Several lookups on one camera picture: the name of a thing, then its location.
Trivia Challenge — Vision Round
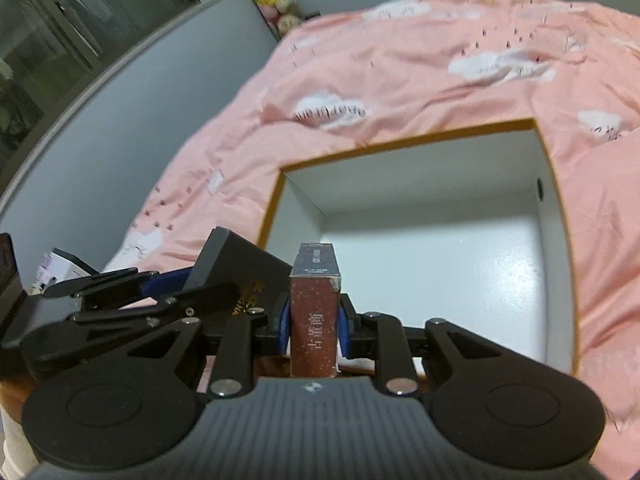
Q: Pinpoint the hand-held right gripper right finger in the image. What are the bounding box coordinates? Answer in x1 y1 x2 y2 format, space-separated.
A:
336 295 507 398

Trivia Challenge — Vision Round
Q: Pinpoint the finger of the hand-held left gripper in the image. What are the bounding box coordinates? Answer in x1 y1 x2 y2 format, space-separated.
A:
70 282 241 334
41 266 194 301

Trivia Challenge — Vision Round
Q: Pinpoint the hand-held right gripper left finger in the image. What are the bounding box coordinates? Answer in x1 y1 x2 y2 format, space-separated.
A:
125 300 292 400

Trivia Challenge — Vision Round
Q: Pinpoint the dark grey small box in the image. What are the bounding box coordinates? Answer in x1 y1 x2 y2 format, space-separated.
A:
184 226 293 341

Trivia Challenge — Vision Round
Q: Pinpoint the orange cardboard box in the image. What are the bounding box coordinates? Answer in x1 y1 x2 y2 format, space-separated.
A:
256 117 581 378

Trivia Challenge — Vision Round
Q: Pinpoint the small white printed box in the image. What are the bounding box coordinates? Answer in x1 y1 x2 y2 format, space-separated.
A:
34 247 101 296

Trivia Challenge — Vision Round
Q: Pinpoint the pink printed blanket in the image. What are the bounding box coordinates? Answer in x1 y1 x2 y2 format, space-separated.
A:
102 0 640 480

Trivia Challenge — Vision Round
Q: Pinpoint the glass window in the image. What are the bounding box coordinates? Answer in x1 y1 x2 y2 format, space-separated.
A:
0 0 223 211

